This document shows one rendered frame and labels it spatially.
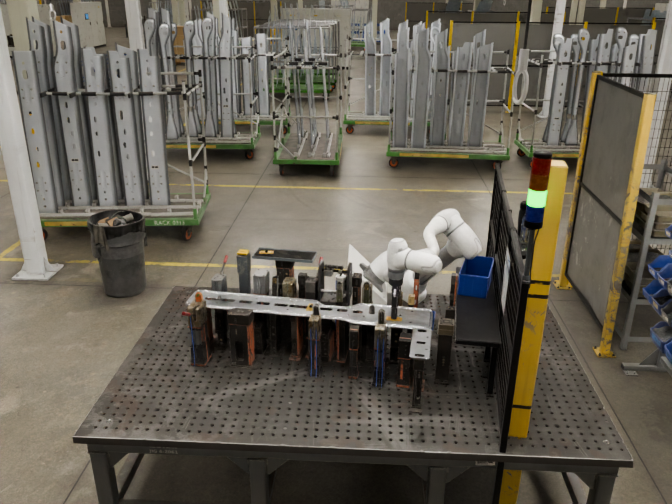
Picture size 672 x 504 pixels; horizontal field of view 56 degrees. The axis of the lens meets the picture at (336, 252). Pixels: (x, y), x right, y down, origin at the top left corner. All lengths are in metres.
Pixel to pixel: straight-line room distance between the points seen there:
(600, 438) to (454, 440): 0.69
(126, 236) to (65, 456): 2.20
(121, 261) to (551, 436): 4.03
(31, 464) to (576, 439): 3.08
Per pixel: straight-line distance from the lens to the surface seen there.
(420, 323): 3.37
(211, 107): 11.12
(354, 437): 3.05
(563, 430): 3.28
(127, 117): 7.41
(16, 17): 10.40
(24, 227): 6.68
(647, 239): 5.15
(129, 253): 5.90
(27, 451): 4.46
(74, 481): 4.13
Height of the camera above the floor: 2.63
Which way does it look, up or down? 23 degrees down
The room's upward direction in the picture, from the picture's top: straight up
